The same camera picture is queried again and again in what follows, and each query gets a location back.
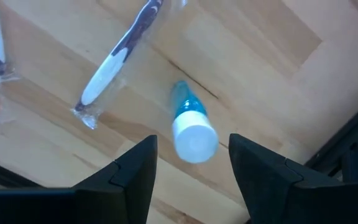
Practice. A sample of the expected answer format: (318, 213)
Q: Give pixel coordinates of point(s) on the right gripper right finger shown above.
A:
(259, 174)

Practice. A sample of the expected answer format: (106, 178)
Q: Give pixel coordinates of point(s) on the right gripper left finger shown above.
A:
(129, 180)

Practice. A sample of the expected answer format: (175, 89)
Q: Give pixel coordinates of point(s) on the purple white toothbrush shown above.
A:
(104, 74)

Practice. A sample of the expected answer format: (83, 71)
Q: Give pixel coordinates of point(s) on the teal mouthwash bottle white cap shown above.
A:
(194, 140)

